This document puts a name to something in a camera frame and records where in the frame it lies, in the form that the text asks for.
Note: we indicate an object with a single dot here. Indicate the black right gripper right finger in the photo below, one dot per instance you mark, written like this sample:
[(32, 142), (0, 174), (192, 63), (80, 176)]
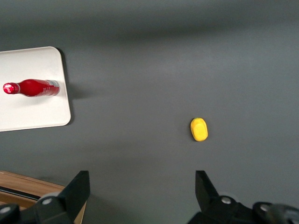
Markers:
[(210, 207)]

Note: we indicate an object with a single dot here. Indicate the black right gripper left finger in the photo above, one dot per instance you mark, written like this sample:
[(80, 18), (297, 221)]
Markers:
[(67, 203)]

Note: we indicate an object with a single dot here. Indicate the red coke bottle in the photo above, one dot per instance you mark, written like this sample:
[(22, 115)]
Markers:
[(32, 88)]

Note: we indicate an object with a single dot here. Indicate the beige rectangular tray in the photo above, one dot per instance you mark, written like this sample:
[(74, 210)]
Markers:
[(35, 112)]

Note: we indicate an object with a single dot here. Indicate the wooden two-drawer cabinet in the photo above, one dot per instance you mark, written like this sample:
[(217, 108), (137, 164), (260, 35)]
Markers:
[(28, 183)]

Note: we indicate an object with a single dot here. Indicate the yellow toy lemon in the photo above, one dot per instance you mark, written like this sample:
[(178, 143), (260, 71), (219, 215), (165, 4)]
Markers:
[(199, 129)]

